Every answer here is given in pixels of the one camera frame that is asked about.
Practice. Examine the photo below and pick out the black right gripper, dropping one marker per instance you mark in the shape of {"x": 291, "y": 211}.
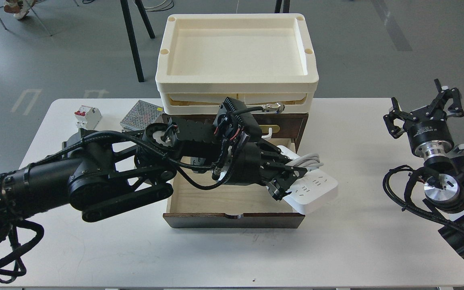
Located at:
{"x": 427, "y": 128}

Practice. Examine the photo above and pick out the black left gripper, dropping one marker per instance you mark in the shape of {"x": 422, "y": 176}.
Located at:
{"x": 264, "y": 164}

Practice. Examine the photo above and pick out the white power strip with cable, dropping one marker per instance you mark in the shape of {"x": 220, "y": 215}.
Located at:
{"x": 313, "y": 189}

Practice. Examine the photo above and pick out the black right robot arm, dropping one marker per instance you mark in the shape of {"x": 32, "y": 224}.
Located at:
{"x": 434, "y": 191}

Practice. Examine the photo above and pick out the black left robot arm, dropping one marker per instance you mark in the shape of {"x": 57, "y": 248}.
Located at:
{"x": 105, "y": 173}

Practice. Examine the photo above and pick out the open wooden drawer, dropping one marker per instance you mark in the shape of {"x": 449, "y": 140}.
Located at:
{"x": 228, "y": 206}

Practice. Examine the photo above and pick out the cream plastic tray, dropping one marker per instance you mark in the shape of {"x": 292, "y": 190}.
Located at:
{"x": 254, "y": 58}

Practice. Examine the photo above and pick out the silver mesh power supply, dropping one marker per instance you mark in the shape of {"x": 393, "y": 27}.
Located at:
{"x": 141, "y": 115}

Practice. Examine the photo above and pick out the white circuit breaker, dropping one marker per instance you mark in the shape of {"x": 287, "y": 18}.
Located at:
{"x": 87, "y": 117}

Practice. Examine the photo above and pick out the metal chair legs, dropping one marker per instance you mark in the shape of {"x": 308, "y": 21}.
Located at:
{"x": 23, "y": 12}

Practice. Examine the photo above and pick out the white drawer handle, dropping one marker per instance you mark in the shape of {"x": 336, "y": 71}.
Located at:
{"x": 268, "y": 135}

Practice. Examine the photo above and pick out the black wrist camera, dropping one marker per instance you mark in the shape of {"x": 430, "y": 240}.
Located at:
{"x": 234, "y": 115}

